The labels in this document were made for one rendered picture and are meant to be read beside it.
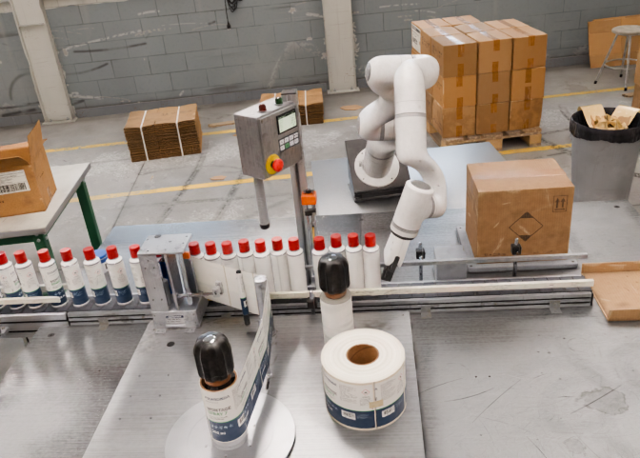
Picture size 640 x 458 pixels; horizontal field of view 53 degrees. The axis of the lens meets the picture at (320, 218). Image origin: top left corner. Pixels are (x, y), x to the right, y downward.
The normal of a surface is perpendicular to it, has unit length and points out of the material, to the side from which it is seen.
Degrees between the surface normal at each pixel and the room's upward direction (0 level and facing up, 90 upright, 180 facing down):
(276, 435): 0
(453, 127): 93
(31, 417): 0
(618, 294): 0
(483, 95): 91
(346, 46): 90
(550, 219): 90
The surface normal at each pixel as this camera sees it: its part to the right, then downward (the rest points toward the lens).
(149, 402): -0.09, -0.89
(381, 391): 0.33, 0.41
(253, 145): -0.62, 0.41
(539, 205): -0.05, 0.46
